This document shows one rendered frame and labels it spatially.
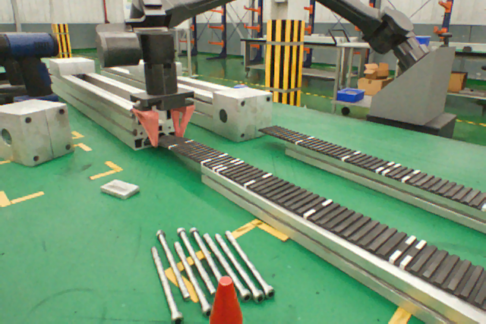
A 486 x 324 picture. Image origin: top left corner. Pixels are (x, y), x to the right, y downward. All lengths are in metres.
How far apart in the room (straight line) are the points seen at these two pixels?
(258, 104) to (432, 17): 7.75
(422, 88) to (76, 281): 0.83
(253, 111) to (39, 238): 0.45
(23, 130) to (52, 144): 0.06
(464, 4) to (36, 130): 8.00
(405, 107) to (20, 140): 0.87
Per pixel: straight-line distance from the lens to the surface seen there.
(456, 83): 5.39
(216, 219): 0.43
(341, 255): 0.37
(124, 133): 0.71
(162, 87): 0.60
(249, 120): 0.70
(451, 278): 0.35
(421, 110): 0.94
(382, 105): 0.98
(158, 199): 0.49
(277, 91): 3.99
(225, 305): 0.17
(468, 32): 8.16
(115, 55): 0.57
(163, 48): 0.59
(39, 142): 0.68
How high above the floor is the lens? 1.01
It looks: 19 degrees down
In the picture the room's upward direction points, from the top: 1 degrees clockwise
